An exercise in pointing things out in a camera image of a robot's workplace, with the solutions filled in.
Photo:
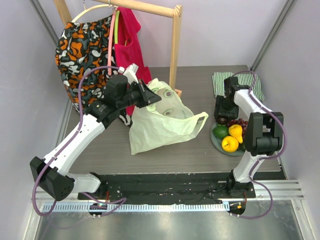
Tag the green white striped cloth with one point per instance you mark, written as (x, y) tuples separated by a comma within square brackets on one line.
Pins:
[(246, 79)]

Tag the red grape bunch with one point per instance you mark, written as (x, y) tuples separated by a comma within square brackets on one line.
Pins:
[(239, 122)]

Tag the green avocado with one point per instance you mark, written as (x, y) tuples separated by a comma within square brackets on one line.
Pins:
[(242, 147), (220, 131)]

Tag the yellow pear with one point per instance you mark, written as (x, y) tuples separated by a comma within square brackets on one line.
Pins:
[(236, 131)]

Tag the green avocado right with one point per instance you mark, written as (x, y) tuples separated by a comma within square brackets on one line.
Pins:
[(242, 147)]

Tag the green avocado left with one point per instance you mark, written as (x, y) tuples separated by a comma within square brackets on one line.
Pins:
[(220, 131)]

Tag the dark purple passion fruit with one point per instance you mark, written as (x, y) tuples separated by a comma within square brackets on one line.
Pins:
[(221, 120)]

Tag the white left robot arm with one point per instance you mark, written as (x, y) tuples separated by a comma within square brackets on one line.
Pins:
[(52, 173)]

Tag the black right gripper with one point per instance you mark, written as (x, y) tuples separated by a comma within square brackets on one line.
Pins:
[(225, 113)]

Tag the magenta red shirt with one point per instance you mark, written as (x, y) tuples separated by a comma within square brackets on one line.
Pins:
[(128, 50)]

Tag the grey green plate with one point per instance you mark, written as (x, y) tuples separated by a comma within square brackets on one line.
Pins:
[(217, 143)]

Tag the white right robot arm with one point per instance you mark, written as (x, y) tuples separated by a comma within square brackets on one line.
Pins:
[(264, 133)]

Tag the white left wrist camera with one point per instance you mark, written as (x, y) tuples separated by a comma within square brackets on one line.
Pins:
[(129, 72)]

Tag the cream round hanger hoop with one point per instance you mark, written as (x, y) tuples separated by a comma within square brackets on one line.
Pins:
[(87, 10)]

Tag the orange black patterned garment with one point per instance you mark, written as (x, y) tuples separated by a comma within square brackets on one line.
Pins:
[(81, 59)]

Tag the green clothes hanger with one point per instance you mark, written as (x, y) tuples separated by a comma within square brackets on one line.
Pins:
[(116, 26)]

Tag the yellow apple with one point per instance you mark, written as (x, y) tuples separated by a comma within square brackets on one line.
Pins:
[(229, 144)]

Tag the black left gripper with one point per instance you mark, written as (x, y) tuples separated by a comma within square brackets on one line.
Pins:
[(146, 94)]

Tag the green avocado print plastic bag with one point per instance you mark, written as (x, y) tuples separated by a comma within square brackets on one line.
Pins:
[(163, 123)]

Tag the pink clothes hanger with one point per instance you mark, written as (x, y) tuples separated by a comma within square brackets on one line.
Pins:
[(110, 45)]

